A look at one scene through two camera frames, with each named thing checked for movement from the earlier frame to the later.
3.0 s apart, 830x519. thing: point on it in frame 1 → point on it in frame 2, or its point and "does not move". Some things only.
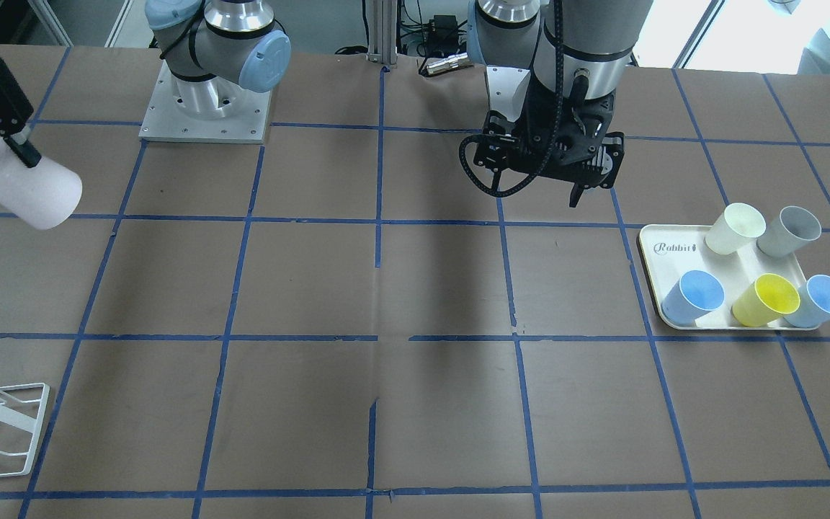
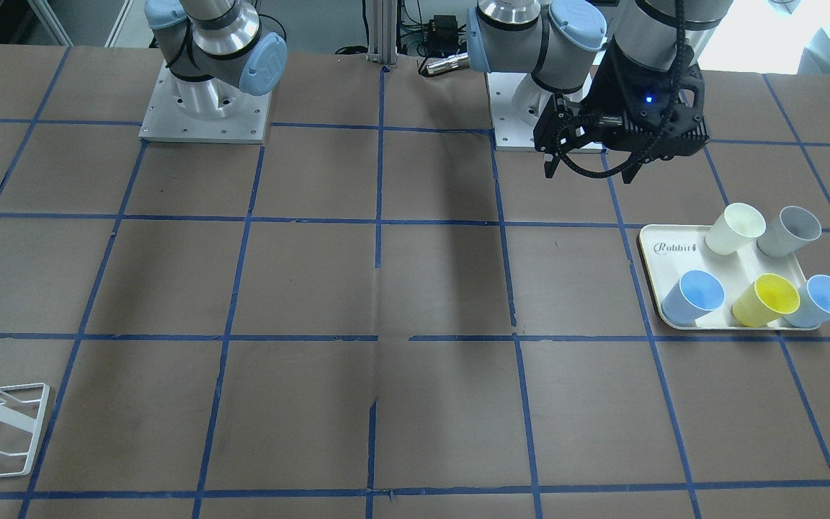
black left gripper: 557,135 → 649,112
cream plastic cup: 735,228 does not move
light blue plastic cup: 822,300 does not move
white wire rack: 24,415 does not move
